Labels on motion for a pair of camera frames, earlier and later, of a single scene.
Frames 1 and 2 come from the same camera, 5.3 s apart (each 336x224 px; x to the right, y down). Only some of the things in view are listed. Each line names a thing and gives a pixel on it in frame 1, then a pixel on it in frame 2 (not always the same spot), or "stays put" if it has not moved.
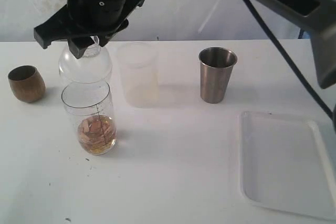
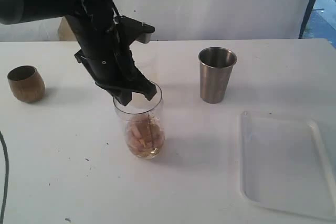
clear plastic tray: x=284 y=165 stays put
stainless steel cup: x=216 y=65 stays put
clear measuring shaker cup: x=90 y=104 to x=144 y=126
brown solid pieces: x=97 y=133 to x=146 y=135
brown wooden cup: x=27 y=82 stays put
